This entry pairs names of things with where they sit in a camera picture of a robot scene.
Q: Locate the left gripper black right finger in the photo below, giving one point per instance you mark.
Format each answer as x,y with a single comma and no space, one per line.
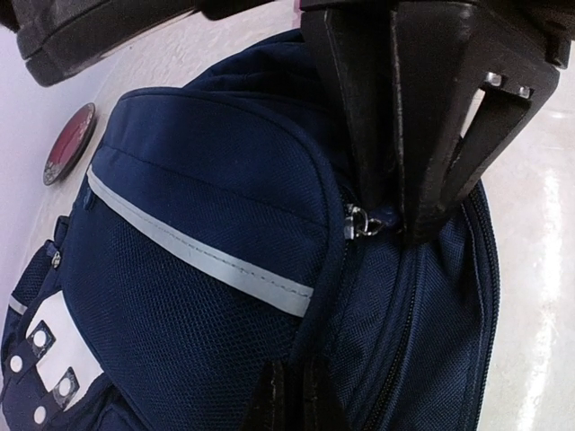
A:
322,410

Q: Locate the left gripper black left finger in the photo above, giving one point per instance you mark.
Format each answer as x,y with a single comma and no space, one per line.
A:
267,411

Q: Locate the navy blue backpack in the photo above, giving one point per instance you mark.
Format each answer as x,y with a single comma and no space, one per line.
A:
217,230

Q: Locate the red floral round dish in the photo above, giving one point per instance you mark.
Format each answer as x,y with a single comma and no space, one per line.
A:
70,145

